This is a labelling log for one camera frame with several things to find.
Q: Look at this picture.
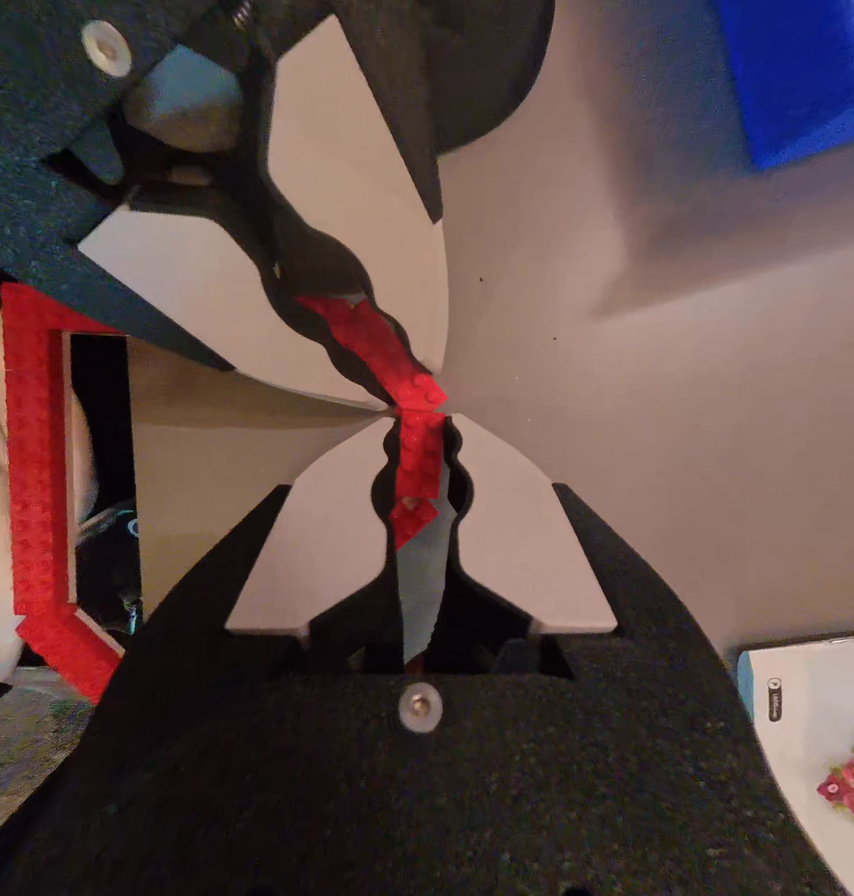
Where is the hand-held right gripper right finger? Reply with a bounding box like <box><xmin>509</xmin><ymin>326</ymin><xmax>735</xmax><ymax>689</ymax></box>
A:
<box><xmin>426</xmin><ymin>415</ymin><xmax>620</xmax><ymax>667</ymax></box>

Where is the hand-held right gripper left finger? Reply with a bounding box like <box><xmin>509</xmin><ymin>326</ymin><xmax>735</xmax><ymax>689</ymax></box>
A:
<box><xmin>224</xmin><ymin>419</ymin><xmax>405</xmax><ymax>667</ymax></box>

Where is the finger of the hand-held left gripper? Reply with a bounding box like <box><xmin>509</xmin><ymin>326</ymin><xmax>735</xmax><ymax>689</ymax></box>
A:
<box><xmin>77</xmin><ymin>44</ymin><xmax>394</xmax><ymax>411</ymax></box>
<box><xmin>265</xmin><ymin>13</ymin><xmax>450</xmax><ymax>373</ymax></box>

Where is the red brick plate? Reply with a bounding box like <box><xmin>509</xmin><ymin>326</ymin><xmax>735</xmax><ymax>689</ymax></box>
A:
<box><xmin>293</xmin><ymin>293</ymin><xmax>449</xmax><ymax>413</ymax></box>
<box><xmin>388</xmin><ymin>409</ymin><xmax>448</xmax><ymax>552</ymax></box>

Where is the grey desk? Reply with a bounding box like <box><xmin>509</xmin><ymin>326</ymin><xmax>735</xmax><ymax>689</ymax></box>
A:
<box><xmin>126</xmin><ymin>0</ymin><xmax>854</xmax><ymax>673</ymax></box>

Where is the dark object with teal print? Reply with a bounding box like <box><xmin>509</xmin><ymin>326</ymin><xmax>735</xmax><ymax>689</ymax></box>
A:
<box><xmin>76</xmin><ymin>498</ymin><xmax>145</xmax><ymax>637</ymax></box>

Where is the white flower print box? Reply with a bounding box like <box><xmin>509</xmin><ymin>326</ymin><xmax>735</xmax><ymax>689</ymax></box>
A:
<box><xmin>737</xmin><ymin>632</ymin><xmax>854</xmax><ymax>896</ymax></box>

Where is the large blue plastic bin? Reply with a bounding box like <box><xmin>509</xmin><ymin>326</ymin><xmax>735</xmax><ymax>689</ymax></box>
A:
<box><xmin>714</xmin><ymin>0</ymin><xmax>854</xmax><ymax>173</ymax></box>

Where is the red brick frame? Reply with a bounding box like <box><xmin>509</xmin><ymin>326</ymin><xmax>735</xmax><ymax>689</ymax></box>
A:
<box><xmin>0</xmin><ymin>282</ymin><xmax>131</xmax><ymax>705</ymax></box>

